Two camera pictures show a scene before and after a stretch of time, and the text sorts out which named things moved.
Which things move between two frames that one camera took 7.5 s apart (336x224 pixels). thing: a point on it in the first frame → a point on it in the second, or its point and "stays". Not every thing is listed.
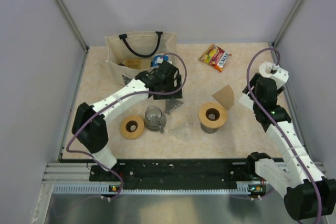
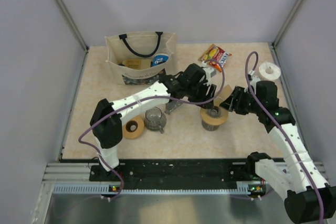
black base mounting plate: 177,174 stays
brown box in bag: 136,64 stays
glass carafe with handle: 154,119 stays
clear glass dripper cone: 182,131 → 215,112
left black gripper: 176,95 → 203,97
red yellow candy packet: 214,56 stays
